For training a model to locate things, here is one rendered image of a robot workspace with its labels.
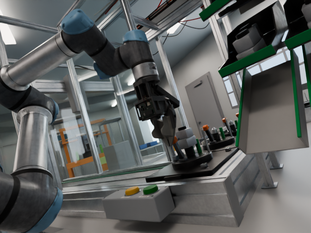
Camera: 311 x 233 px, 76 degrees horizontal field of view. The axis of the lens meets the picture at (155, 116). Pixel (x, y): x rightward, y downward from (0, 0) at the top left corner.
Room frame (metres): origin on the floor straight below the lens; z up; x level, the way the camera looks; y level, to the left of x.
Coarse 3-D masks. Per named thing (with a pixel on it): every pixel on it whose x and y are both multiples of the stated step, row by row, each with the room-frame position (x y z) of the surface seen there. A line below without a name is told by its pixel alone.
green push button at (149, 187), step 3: (147, 186) 0.54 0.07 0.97; (150, 186) 0.53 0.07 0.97; (153, 186) 0.52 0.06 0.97; (156, 186) 0.52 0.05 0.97; (144, 189) 0.52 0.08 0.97; (147, 189) 0.51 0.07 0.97; (150, 189) 0.51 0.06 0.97; (153, 189) 0.51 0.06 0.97; (156, 189) 0.51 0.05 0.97; (144, 192) 0.51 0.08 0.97; (147, 192) 0.51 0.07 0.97; (150, 192) 0.50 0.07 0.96
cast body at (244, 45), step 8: (240, 32) 0.46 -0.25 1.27; (248, 32) 0.44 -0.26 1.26; (256, 32) 0.45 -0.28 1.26; (240, 40) 0.45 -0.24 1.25; (248, 40) 0.44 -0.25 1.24; (256, 40) 0.45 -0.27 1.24; (240, 48) 0.46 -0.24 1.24; (248, 48) 0.45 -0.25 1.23; (256, 48) 0.44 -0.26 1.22; (240, 56) 0.46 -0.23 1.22
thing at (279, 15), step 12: (264, 12) 0.60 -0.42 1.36; (276, 12) 0.51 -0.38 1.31; (240, 24) 0.65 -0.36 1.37; (252, 24) 0.63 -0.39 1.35; (264, 24) 0.62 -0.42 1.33; (276, 24) 0.48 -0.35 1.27; (228, 36) 0.58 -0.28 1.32; (264, 36) 0.61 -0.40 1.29; (276, 36) 0.45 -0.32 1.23; (228, 48) 0.57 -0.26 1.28; (264, 48) 0.42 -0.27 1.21; (276, 48) 0.43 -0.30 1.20; (228, 60) 0.55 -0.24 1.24; (240, 60) 0.46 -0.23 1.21; (252, 60) 0.44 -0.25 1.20; (228, 72) 0.49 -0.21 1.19
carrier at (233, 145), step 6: (228, 126) 0.87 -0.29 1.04; (216, 132) 0.88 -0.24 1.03; (222, 132) 0.91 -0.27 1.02; (216, 138) 0.88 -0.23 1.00; (222, 138) 0.91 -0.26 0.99; (228, 138) 0.86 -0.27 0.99; (234, 138) 0.86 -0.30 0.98; (204, 144) 0.89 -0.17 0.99; (210, 144) 0.84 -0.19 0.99; (216, 144) 0.82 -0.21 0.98; (222, 144) 0.82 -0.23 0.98; (228, 144) 0.82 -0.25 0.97; (234, 144) 0.78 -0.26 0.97; (204, 150) 0.86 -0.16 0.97; (210, 150) 0.81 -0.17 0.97; (216, 150) 0.77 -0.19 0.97
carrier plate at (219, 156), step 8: (216, 152) 0.74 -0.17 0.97; (224, 152) 0.69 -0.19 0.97; (232, 152) 0.66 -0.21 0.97; (216, 160) 0.61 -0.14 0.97; (224, 160) 0.59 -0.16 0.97; (168, 168) 0.70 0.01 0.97; (192, 168) 0.60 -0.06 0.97; (200, 168) 0.57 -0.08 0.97; (208, 168) 0.54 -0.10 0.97; (216, 168) 0.54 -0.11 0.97; (152, 176) 0.66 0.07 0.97; (160, 176) 0.62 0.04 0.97; (184, 176) 0.57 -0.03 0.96; (192, 176) 0.55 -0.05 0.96; (200, 176) 0.54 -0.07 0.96
